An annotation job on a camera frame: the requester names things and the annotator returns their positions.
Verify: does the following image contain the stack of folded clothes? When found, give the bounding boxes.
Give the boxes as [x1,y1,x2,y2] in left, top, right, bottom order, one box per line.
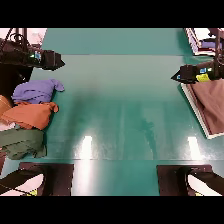
[184,28,224,58]

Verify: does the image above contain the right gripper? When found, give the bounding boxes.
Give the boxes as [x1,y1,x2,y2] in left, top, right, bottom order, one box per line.
[179,64,199,85]

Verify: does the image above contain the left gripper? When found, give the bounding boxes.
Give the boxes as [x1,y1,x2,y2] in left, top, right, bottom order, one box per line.
[41,49,61,72]

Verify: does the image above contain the green garment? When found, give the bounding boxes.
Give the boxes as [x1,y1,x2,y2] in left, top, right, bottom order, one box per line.
[0,127,48,161]

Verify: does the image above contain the black cable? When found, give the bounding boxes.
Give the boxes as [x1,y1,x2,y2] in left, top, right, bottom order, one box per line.
[0,28,20,52]

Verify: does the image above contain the tan garment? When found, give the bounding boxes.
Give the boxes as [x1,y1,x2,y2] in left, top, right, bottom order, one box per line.
[0,94,15,118]

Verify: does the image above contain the purple T-shirt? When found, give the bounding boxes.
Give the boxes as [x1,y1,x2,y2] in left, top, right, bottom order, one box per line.
[11,78,66,105]

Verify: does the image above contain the brown garment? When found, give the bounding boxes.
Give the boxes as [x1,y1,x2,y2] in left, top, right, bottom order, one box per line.
[186,78,224,136]

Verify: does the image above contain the orange garment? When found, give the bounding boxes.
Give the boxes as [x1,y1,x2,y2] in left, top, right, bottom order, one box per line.
[0,101,60,131]

